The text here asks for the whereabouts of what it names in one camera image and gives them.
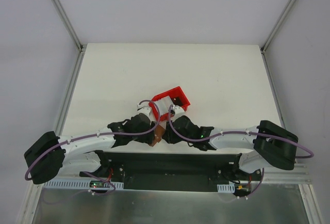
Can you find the right white cable duct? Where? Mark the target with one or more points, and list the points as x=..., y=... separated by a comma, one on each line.
x=226, y=188

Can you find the red plastic card tray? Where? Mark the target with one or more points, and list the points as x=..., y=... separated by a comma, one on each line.
x=178, y=97

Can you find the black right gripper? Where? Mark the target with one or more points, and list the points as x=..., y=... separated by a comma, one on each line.
x=168, y=133

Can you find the left aluminium table rail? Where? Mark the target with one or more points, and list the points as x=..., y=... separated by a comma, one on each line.
x=69, y=90

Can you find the left aluminium frame post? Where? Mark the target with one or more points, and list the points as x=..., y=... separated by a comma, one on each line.
x=67, y=24

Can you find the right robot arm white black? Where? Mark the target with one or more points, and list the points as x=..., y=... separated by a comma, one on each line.
x=269, y=145

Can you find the aluminium frame post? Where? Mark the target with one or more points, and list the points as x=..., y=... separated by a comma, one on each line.
x=278, y=24
x=67, y=24

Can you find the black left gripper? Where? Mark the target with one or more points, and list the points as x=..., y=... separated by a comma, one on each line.
x=151, y=131

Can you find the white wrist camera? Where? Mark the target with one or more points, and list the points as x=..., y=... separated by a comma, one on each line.
x=145, y=110
x=176, y=111

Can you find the white cards stack in tray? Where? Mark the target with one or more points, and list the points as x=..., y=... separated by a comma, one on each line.
x=164, y=104

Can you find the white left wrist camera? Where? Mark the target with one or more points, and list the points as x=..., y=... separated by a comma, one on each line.
x=145, y=110

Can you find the brown leather card holder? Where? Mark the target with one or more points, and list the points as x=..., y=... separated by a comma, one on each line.
x=158, y=133

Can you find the left white cable duct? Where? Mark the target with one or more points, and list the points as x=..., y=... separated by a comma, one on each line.
x=82, y=184

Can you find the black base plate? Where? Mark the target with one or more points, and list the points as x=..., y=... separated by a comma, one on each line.
x=172, y=172

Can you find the white cable duct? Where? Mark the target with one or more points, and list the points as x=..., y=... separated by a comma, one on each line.
x=226, y=188
x=82, y=184

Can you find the right aluminium frame post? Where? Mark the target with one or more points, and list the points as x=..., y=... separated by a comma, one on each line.
x=278, y=24

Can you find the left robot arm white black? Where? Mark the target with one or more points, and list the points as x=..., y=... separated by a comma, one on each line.
x=51, y=155

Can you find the aluminium front rail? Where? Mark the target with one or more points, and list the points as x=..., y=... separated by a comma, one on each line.
x=299, y=175

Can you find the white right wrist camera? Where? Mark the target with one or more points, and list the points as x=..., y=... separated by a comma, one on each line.
x=176, y=111

